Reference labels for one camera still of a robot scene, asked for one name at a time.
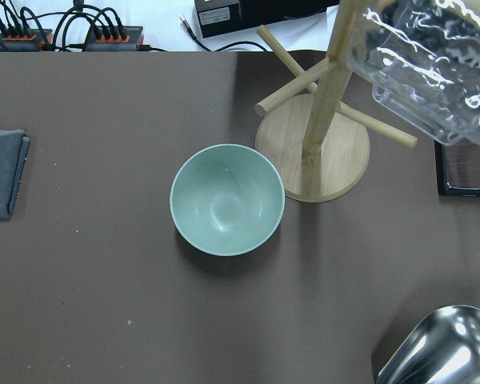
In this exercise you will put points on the wooden mug tree stand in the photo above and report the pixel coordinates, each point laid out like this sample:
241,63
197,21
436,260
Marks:
319,145

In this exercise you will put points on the clear glass mug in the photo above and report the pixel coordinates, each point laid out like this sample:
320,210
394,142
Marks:
423,61

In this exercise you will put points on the orange black usb hub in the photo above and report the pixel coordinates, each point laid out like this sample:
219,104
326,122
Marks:
35,43
108,39

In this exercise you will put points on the left orange black usb hub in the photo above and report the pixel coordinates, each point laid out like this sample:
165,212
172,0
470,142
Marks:
35,43

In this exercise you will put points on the right orange black usb hub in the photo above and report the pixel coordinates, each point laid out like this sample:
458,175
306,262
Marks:
108,39

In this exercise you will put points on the mint green bowl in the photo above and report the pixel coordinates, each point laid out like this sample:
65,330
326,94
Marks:
227,200

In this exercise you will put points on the metal ice scoop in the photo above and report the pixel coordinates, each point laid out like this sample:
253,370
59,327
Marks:
443,348

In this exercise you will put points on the folded grey cloth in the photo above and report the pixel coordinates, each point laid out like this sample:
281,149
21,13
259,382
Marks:
14,145

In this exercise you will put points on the black power adapter box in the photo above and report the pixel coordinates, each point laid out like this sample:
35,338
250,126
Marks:
217,17

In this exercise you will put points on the dark framed glass tray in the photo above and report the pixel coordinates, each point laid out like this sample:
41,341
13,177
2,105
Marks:
458,169

